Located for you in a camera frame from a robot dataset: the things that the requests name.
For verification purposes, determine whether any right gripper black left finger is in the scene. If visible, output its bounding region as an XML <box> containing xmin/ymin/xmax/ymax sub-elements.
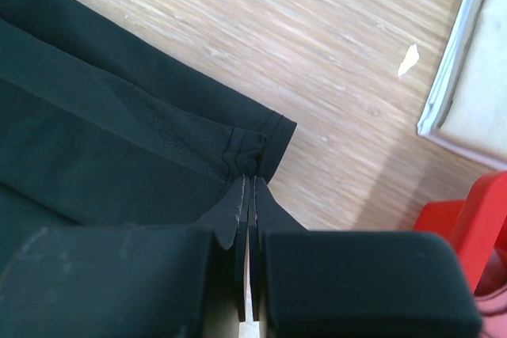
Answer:
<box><xmin>1</xmin><ymin>177</ymin><xmax>249</xmax><ymax>337</ymax></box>

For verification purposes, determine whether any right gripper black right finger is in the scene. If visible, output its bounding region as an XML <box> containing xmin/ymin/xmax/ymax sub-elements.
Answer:
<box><xmin>249</xmin><ymin>177</ymin><xmax>482</xmax><ymax>337</ymax></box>

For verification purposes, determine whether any black t-shirt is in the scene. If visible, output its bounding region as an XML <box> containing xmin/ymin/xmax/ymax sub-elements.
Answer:
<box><xmin>1</xmin><ymin>0</ymin><xmax>295</xmax><ymax>264</ymax></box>

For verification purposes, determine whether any red plastic bin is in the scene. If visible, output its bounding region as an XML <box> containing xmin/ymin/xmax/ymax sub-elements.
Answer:
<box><xmin>411</xmin><ymin>170</ymin><xmax>507</xmax><ymax>338</ymax></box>

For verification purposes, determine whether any folded beige t-shirt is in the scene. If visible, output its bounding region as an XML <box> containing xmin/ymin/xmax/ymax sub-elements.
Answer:
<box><xmin>417</xmin><ymin>0</ymin><xmax>506</xmax><ymax>170</ymax></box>

